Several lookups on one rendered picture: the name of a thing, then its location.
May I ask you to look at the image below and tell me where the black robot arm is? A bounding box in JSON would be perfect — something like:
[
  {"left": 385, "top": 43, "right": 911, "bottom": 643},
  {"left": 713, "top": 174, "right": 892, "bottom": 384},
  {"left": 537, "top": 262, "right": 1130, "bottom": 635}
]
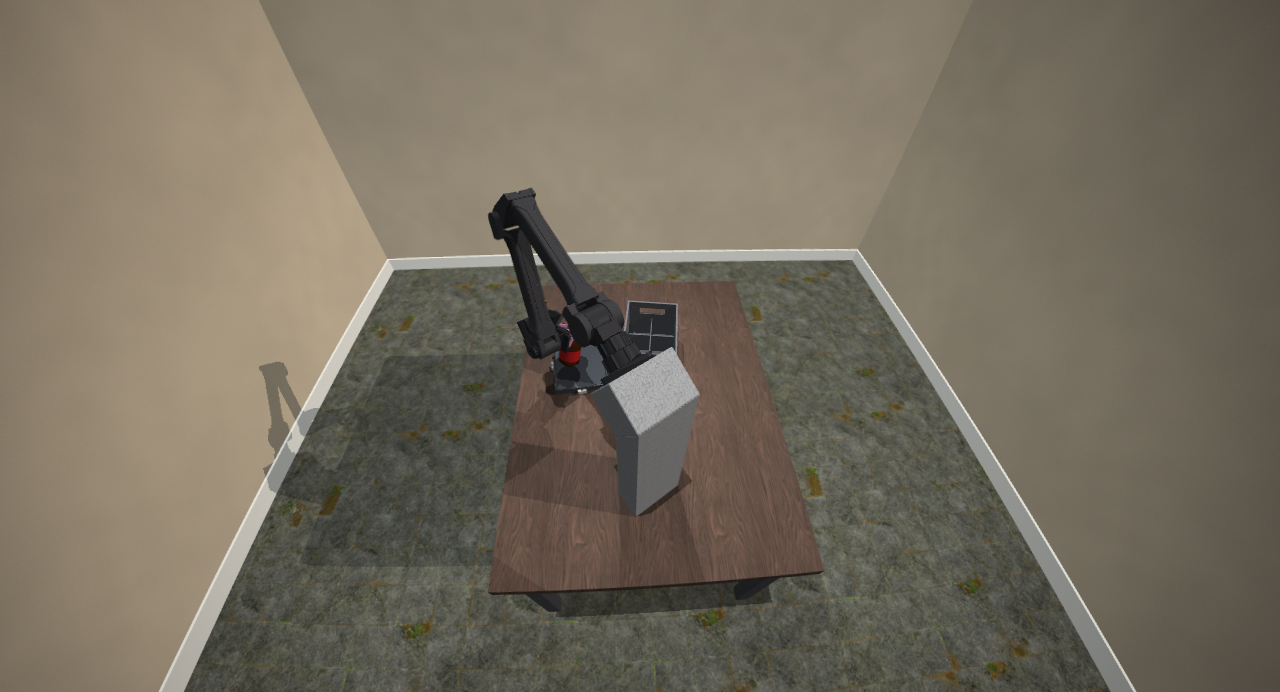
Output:
[{"left": 488, "top": 188, "right": 653, "bottom": 386}]

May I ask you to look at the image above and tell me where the brown glass bottle with red label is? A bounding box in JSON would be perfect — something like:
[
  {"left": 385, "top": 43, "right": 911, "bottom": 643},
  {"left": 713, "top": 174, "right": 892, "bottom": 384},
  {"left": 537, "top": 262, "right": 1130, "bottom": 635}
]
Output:
[{"left": 559, "top": 342, "right": 581, "bottom": 367}]

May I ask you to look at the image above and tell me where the dark grey divided crate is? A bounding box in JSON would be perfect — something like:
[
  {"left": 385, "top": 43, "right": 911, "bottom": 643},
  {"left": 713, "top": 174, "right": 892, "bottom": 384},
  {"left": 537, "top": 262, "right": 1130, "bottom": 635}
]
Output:
[{"left": 625, "top": 301, "right": 678, "bottom": 357}]

